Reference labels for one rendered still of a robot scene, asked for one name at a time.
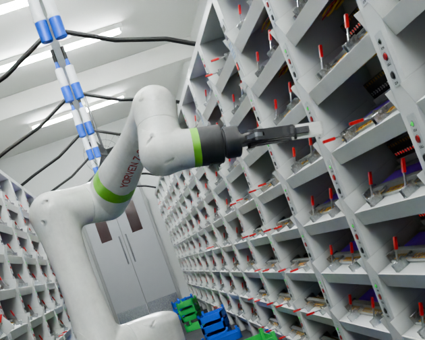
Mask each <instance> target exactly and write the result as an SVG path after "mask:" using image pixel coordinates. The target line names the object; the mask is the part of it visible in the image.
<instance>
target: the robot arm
mask: <svg viewBox="0 0 425 340"><path fill-rule="evenodd" d="M323 133H324V128H323V124H322V121H316V122H311V123H303V124H297V125H293V124H290V125H283V126H278V127H268V128H262V129H255V130H247V132H246V133H245V134H240V132H239V128H238V127H237V126H236V125H233V126H227V127H223V128H222V129H221V127H220V125H218V124H216V125H212V124H210V122H208V125H207V126H203V127H194V128H190V129H181V128H180V126H179V120H178V114H177V103H176V100H175V97H174V95H173V94H172V93H171V92H170V91H169V90H168V89H167V88H165V87H163V86H159V85H150V86H146V87H143V88H142V89H141V90H139V91H138V92H137V94H136V95H135V97H134V99H133V102H132V107H131V109H130V114H129V116H128V118H127V121H126V123H125V126H124V128H123V131H122V133H121V135H120V137H119V139H118V141H117V142H116V144H115V146H114V147H113V149H112V150H111V152H110V153H109V155H108V156H107V158H106V159H105V160H104V161H103V163H102V165H101V166H100V167H99V169H98V171H97V172H96V174H95V176H94V177H93V179H92V181H91V182H88V183H85V184H83V185H80V186H76V187H72V188H67V189H63V190H55V191H50V192H45V193H43V194H41V195H39V196H38V197H37V198H35V200H34V201H33V203H32V204H31V206H30V210H29V219H30V223H31V225H32V227H33V229H34V231H35V232H36V234H37V236H38V238H39V240H40V242H41V244H42V246H43V248H44V250H45V253H46V255H47V257H48V259H49V262H50V264H51V266H52V269H53V272H54V273H55V276H56V279H57V282H58V284H59V287H60V290H61V293H62V296H63V299H64V302H65V305H66V308H67V311H68V314H69V319H70V321H71V324H72V329H73V332H74V337H75V340H186V339H185V336H184V333H183V329H182V327H181V323H180V320H179V316H178V315H177V314H176V313H175V312H172V311H161V312H155V313H152V314H149V315H146V316H143V317H141V318H138V319H135V320H132V321H130V322H127V323H125V324H117V323H116V322H115V320H114V318H113V316H112V314H111V311H110V309H109V307H108V305H107V303H106V301H105V299H104V296H103V293H102V291H101V289H100V287H99V284H98V281H97V280H96V276H95V274H94V271H93V268H92V265H91V263H90V259H89V257H88V253H87V250H86V246H85V244H84V240H83V237H82V228H83V226H85V225H88V224H92V223H100V222H104V221H111V220H114V219H116V218H118V217H120V216H121V215H122V214H123V213H124V211H125V210H126V208H127V206H128V204H129V203H130V200H131V199H132V196H133V194H134V192H135V190H136V187H137V185H138V182H139V180H140V176H141V174H142V171H143V168H145V169H146V170H147V171H149V172H150V173H152V174H154V175H158V176H168V175H172V174H174V173H177V172H179V171H183V170H186V169H191V168H195V167H203V166H208V165H210V166H211V167H212V166H214V168H215V171H219V165H221V164H222V163H224V162H225V157H226V158H228V159H232V158H237V157H241V156H242V147H246V146H247V147H248V149H249V148H254V147H257V146H264V145H269V144H276V143H281V142H287V141H290V140H299V139H304V138H312V137H317V136H320V135H321V134H323Z"/></svg>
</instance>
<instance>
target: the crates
mask: <svg viewBox="0 0 425 340"><path fill-rule="evenodd" d="M171 305H172V307H173V311H174V312H175V313H176V314H179V315H178V316H179V319H180V320H181V321H182V322H183V323H185V322H188V321H189V325H188V326H187V325H186V324H185V325H184V327H185V329H186V332H187V333H188V332H190V331H194V330H196V329H200V328H201V329H202V333H203V335H204V336H205V339H206V340H236V339H239V338H242V333H241V331H240V329H239V327H237V325H235V329H233V330H232V329H231V326H230V324H229V319H228V316H227V313H226V310H225V307H224V305H223V304H221V307H222V308H217V309H216V310H213V311H210V312H207V313H204V311H201V309H200V305H199V303H198V300H197V298H196V295H194V297H193V296H192V294H190V296H188V297H184V298H183V299H180V300H179V298H177V301H176V302H174V303H173V302H171ZM176 307H177V308H176ZM175 308H176V309H175ZM196 318H197V319H198V321H197V322H193V323H192V322H191V321H190V320H193V319H196ZM258 330H259V334H257V335H254V336H252V337H249V338H247V339H244V340H277V336H276V334H275V332H274V331H271V332H267V333H264V331H263V329H262V328H260V329H258Z"/></svg>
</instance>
